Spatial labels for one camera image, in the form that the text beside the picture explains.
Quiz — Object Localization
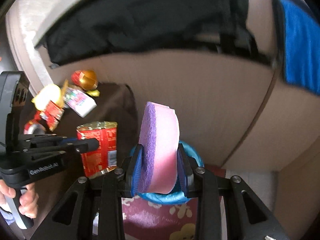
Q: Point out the white pink snack wrapper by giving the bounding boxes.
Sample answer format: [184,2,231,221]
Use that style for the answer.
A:
[64,87,97,118]

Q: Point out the red can lying down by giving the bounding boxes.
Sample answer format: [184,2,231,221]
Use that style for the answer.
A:
[23,111,46,135]

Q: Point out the person's left hand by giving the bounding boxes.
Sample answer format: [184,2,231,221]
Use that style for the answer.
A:
[0,179,39,219]

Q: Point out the white countertop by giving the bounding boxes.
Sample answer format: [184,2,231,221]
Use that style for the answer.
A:
[4,0,131,91]

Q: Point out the blue hanging towel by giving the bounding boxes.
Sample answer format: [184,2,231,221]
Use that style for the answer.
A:
[279,0,319,95]

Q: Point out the yellow red wrapper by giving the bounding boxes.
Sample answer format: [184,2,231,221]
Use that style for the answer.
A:
[32,80,69,132]

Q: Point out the red gold snack bag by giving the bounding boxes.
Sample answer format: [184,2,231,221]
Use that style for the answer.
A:
[76,121,118,177]

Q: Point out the pink purple sponge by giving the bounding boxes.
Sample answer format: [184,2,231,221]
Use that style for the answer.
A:
[138,102,180,194]

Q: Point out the black cloth on cabinet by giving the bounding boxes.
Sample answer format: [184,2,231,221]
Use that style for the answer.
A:
[42,0,270,66]

